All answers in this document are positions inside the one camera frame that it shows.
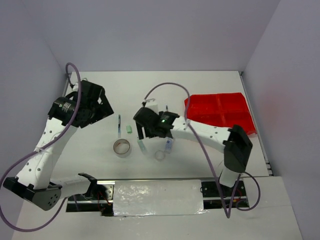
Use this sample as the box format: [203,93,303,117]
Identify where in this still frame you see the green highlighter cap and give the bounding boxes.
[126,125,133,134]

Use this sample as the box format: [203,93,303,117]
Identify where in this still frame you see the green highlighter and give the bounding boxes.
[137,139,148,155]

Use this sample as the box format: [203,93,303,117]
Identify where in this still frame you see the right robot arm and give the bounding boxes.
[133,107,253,196]

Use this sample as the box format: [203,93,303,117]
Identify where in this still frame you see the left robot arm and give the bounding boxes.
[3,80,114,211]

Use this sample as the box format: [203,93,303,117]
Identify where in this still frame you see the left blue pen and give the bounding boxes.
[117,114,122,139]

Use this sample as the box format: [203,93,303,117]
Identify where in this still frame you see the blue spray bottle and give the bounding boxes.
[164,137,174,154]

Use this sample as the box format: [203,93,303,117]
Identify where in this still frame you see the large tape roll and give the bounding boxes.
[112,138,132,158]

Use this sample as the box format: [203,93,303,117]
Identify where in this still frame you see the small clear tape roll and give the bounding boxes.
[154,150,166,162]

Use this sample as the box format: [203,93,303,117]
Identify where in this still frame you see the white foil panel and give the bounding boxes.
[113,179,206,217]

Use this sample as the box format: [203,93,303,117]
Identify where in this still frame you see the red compartment tray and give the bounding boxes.
[184,92,257,135]

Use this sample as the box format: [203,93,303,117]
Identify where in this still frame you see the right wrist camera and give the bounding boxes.
[142,98,159,115]

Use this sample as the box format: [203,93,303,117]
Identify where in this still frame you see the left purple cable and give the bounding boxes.
[0,62,82,232]

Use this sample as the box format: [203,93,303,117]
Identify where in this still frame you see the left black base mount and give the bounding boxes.
[78,173,114,217]

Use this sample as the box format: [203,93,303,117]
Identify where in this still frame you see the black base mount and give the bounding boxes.
[78,173,114,217]
[200,180,249,210]

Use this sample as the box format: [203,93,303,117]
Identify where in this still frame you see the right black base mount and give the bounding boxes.
[200,180,249,210]

